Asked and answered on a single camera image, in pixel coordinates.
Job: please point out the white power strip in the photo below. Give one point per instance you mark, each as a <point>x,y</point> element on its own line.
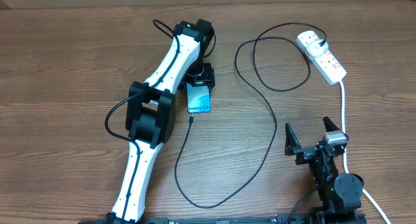
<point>329,67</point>

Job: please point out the blue Galaxy smartphone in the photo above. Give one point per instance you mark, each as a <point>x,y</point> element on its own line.
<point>198,99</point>

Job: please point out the white charger plug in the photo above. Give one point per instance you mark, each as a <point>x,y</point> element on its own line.
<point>317,48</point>

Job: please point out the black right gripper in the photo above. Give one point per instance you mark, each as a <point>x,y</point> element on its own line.
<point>305,153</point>

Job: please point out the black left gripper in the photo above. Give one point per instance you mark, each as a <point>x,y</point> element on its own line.
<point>207,80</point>

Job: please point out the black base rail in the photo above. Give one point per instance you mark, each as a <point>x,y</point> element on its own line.
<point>279,219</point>

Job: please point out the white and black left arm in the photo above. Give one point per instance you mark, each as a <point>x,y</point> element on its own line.
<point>151,109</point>

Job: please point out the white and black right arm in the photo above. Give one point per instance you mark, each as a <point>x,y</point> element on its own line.
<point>339,193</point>

